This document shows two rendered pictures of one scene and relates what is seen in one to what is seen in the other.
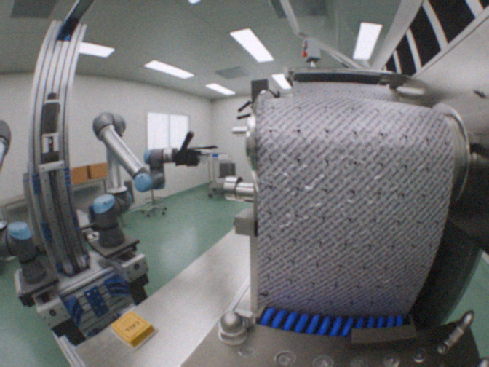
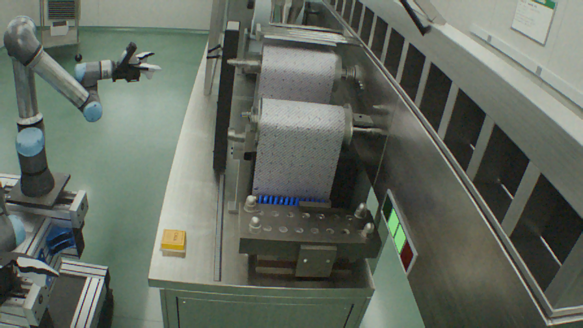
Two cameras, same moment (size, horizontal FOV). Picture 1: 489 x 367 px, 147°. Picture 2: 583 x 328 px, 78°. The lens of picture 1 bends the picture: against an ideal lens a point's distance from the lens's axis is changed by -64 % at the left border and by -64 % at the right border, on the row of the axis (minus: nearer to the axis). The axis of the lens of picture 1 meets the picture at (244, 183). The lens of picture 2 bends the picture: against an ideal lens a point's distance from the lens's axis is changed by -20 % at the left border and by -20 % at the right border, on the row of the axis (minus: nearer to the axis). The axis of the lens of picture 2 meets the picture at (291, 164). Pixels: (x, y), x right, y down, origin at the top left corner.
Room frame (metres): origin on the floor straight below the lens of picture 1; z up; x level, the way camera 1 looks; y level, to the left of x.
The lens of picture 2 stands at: (-0.75, 0.50, 1.81)
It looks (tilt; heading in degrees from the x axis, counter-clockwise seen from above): 31 degrees down; 327
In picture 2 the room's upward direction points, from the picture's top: 10 degrees clockwise
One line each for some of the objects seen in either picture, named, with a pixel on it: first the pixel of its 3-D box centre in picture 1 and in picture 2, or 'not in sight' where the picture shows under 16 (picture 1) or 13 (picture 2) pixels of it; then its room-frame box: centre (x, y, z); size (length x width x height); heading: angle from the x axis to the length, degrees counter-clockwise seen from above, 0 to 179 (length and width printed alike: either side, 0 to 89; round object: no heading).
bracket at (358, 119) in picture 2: (460, 135); (362, 119); (0.16, -0.31, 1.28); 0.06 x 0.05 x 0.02; 67
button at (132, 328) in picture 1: (132, 328); (173, 239); (0.22, 0.24, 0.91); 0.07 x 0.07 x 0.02; 67
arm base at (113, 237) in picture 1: (110, 232); (36, 175); (0.76, 0.68, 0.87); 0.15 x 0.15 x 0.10
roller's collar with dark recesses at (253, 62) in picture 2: not in sight; (254, 63); (0.51, -0.12, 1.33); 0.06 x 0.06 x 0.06; 67
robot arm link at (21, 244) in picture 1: (20, 239); not in sight; (0.31, 0.89, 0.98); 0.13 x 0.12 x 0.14; 129
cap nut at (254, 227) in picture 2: not in sight; (255, 224); (0.07, 0.05, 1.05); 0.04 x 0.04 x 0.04
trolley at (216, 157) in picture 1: (220, 173); (59, 18); (5.09, 0.59, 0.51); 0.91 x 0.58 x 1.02; 1
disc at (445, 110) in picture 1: (441, 156); (345, 127); (0.17, -0.27, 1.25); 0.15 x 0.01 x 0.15; 157
